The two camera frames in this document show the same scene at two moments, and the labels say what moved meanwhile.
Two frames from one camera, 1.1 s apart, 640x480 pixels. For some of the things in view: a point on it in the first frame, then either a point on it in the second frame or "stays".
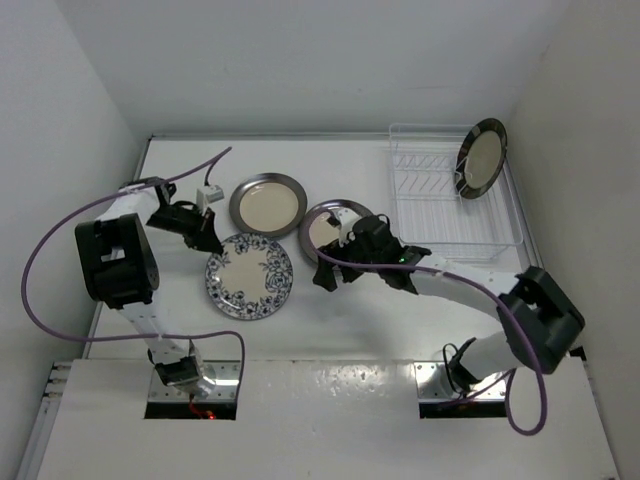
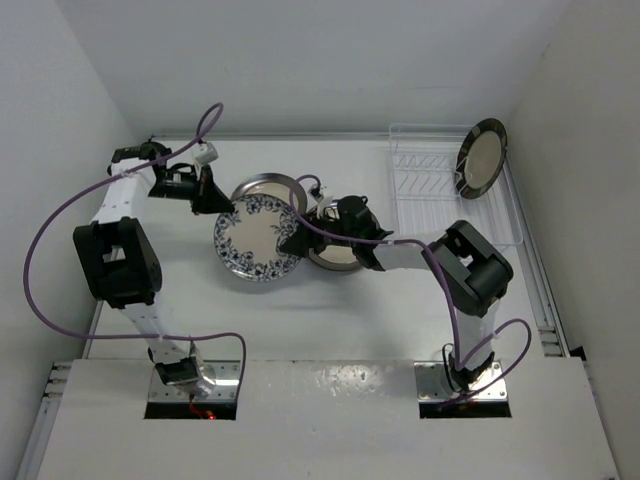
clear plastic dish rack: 429,211 stays
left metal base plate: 225,387 stays
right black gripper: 325,276 -> 304,239
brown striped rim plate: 484,147 stays
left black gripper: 203,232 -> 210,198
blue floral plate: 250,277 -> 248,239
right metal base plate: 433,386 stays
